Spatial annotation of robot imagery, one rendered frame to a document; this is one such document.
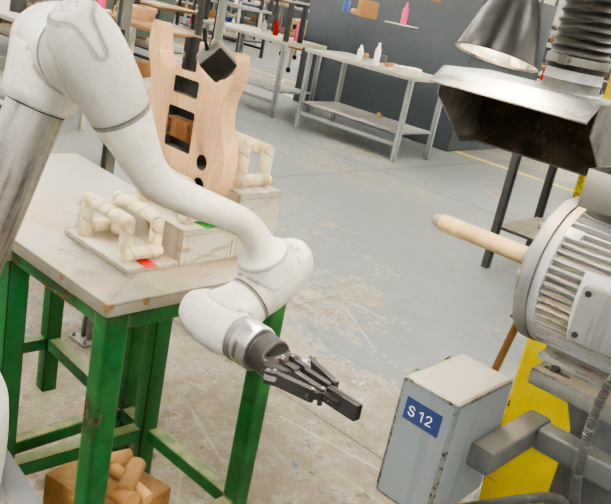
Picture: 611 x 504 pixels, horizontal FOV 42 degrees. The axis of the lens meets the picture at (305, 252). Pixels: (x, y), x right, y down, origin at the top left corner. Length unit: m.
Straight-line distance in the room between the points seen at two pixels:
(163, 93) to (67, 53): 0.80
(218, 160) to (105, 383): 0.56
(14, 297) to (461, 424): 1.29
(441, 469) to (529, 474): 1.42
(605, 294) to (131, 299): 0.95
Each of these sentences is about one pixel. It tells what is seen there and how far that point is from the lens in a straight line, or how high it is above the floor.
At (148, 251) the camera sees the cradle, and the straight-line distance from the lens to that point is 1.86.
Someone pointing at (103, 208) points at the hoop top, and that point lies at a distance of 1.88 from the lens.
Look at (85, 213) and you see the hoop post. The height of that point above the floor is 1.00.
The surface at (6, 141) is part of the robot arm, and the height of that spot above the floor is 1.28.
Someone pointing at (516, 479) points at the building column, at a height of 0.31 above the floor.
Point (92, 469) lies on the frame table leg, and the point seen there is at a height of 0.52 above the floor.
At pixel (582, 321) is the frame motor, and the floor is 1.23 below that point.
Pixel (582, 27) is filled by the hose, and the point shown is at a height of 1.64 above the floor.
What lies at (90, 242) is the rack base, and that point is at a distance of 1.95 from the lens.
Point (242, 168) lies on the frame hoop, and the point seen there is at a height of 1.16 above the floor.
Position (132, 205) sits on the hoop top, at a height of 1.04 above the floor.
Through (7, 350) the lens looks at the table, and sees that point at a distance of 2.17.
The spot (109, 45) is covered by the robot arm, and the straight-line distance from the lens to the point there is 1.22.
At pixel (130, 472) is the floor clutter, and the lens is 2.40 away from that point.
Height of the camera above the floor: 1.62
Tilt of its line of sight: 19 degrees down
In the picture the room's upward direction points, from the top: 12 degrees clockwise
